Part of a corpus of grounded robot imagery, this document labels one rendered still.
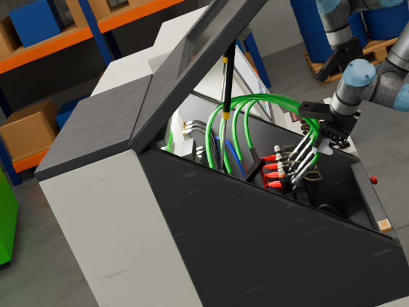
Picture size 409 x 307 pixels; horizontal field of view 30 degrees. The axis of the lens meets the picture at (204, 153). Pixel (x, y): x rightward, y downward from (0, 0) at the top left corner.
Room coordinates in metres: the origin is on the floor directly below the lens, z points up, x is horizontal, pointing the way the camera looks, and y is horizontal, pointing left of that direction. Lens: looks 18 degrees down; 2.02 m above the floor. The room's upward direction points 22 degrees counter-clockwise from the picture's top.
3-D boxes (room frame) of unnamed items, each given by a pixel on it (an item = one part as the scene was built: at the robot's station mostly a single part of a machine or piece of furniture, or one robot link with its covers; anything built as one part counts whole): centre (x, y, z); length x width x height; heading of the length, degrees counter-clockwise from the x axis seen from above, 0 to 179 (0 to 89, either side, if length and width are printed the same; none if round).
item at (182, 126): (2.51, 0.02, 1.20); 0.13 x 0.03 x 0.31; 171
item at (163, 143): (2.27, 0.06, 1.43); 0.54 x 0.03 x 0.02; 171
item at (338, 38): (2.31, -0.53, 1.45); 0.08 x 0.08 x 0.05
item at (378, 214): (2.20, -0.44, 0.87); 0.62 x 0.04 x 0.16; 171
